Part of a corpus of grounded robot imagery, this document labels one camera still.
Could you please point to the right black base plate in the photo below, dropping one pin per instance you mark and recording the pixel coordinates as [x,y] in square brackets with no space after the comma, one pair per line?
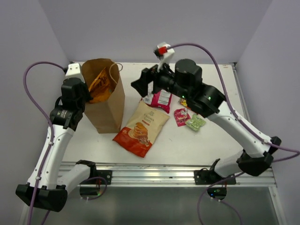
[206,177]

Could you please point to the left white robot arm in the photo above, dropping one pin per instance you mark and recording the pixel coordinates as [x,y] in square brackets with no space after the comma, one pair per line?
[45,189]

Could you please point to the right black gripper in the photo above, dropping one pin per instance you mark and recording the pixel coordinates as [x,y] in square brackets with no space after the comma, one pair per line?
[147,75]

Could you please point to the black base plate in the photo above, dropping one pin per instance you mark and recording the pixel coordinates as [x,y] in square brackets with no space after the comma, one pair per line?
[206,177]
[99,177]

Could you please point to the orange Kettle chips bag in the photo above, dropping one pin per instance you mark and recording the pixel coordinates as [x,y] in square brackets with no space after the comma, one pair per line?
[102,87]

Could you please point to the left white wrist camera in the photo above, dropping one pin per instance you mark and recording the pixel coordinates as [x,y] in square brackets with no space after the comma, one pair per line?
[74,70]

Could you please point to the cassava chips bag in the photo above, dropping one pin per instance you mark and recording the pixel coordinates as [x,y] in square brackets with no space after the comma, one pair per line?
[141,130]

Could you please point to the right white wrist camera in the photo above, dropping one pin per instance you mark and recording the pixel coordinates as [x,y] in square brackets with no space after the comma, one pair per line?
[163,54]

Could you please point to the small green candy packet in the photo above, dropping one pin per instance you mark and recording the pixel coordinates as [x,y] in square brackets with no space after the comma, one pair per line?
[195,122]

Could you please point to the small pink candy packet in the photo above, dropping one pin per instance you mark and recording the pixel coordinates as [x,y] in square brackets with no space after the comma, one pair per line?
[181,116]

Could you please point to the colourful fruit candy packet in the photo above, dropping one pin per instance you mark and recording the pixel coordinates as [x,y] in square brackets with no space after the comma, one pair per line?
[183,103]

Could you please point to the pink silver chips bag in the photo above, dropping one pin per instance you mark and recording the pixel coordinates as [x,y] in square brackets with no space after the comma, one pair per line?
[162,100]

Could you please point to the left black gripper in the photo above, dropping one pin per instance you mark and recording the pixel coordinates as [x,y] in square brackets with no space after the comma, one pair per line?
[88,97]

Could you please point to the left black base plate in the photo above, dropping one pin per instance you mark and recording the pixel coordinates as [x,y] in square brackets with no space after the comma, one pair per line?
[99,177]

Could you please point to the brown paper bag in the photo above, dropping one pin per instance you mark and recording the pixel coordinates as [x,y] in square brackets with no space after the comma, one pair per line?
[105,116]

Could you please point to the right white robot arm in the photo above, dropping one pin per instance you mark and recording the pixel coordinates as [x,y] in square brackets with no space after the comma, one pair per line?
[206,100]

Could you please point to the aluminium extrusion rail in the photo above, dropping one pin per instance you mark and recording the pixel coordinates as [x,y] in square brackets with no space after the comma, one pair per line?
[126,175]

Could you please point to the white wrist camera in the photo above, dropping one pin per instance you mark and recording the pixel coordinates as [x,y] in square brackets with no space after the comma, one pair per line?
[74,70]
[163,54]

